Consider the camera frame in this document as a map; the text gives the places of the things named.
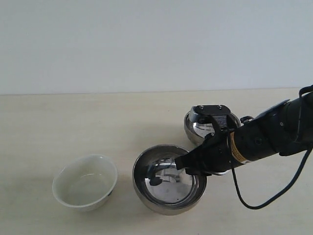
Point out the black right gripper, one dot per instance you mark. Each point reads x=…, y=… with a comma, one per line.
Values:
x=212, y=157

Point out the steel bowl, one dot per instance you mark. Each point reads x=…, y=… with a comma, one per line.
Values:
x=160, y=186
x=196, y=132

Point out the white ceramic bowl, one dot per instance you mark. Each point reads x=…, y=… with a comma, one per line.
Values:
x=86, y=183

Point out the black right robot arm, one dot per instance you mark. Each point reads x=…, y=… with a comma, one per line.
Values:
x=285, y=129

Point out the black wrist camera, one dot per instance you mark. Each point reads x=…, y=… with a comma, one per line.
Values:
x=220, y=116

